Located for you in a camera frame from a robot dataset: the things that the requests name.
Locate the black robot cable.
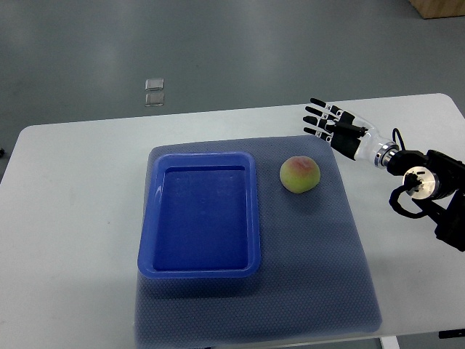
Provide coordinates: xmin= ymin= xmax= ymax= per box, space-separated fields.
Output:
xmin=390 ymin=127 xmax=407 ymax=151

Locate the upper silver floor plate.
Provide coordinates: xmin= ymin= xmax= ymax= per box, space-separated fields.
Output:
xmin=145 ymin=78 xmax=164 ymax=91

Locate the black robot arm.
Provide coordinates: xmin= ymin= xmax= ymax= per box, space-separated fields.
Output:
xmin=386 ymin=150 xmax=464 ymax=252

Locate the blue grey mesh mat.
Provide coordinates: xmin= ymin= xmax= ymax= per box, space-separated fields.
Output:
xmin=134 ymin=136 xmax=381 ymax=348

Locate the blue plastic tray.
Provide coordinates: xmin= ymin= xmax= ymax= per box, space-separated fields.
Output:
xmin=137 ymin=152 xmax=261 ymax=280

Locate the green red peach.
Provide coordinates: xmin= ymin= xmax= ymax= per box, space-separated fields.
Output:
xmin=279 ymin=156 xmax=320 ymax=194

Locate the black table edge bracket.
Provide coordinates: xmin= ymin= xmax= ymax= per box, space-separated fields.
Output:
xmin=438 ymin=329 xmax=465 ymax=339

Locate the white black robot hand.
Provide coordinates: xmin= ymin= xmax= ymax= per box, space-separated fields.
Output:
xmin=303 ymin=98 xmax=400 ymax=169

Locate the white table leg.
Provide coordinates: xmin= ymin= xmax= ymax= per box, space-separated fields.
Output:
xmin=379 ymin=336 xmax=400 ymax=349

